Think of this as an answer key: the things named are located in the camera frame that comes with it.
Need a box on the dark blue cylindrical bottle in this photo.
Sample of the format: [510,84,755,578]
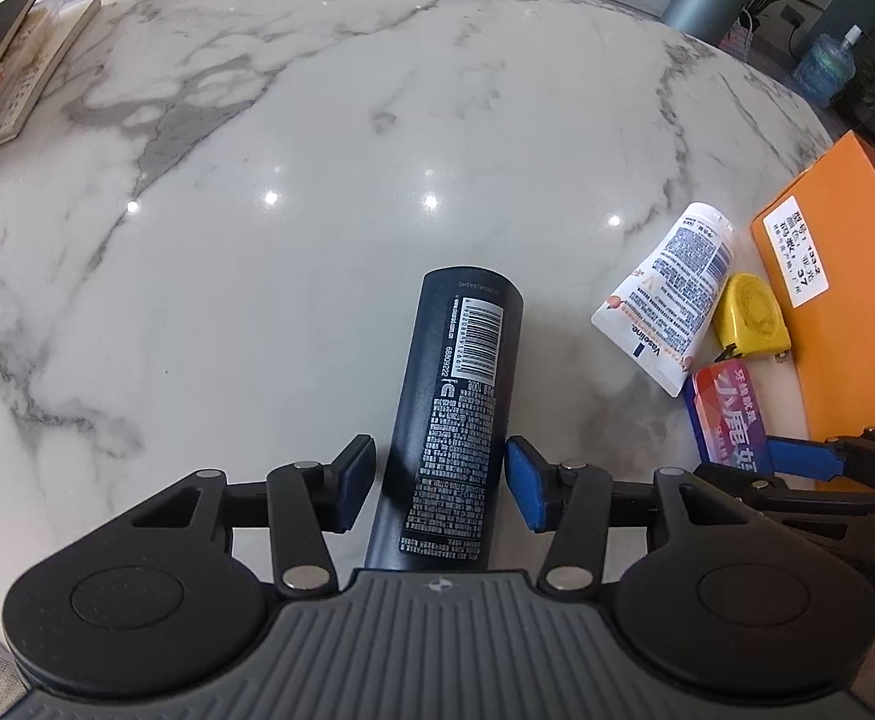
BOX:
[364,266,524,572]

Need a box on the yellow tape measure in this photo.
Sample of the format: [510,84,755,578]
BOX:
[712,273,790,361]

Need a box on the white hand cream tube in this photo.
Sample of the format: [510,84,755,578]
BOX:
[591,202,734,397]

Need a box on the red blue floss box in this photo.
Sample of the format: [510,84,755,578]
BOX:
[684,359,773,475]

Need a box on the orange cardboard shoe box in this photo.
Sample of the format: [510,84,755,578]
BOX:
[750,133,875,440]

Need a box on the blue water jug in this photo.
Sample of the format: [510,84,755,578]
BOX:
[792,25,862,109]

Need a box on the stack of books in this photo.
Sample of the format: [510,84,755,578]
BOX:
[0,0,101,146]

